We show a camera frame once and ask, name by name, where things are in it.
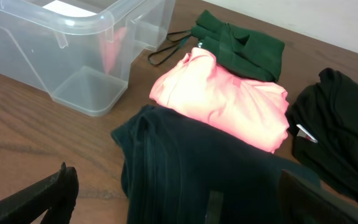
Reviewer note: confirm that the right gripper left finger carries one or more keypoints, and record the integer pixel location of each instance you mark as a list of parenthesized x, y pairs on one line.
[(54, 197)]

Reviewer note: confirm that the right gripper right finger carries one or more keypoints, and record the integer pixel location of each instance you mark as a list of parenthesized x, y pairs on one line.
[(302, 202)]

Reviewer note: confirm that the clear plastic storage bin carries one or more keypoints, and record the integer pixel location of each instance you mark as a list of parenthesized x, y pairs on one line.
[(81, 62)]

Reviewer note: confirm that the black folded garment with tag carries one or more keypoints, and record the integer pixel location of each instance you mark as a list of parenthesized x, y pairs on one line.
[(324, 125)]

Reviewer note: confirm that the pink folded shirt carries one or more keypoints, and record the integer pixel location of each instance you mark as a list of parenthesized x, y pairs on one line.
[(199, 88)]

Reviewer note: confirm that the dark teal folded garment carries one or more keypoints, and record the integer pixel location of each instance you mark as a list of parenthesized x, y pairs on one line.
[(179, 170)]

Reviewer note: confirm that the dark green folded garment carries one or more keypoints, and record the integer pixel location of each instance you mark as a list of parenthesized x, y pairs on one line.
[(244, 52)]

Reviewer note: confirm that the white label in bin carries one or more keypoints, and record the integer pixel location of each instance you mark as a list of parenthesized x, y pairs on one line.
[(67, 9)]

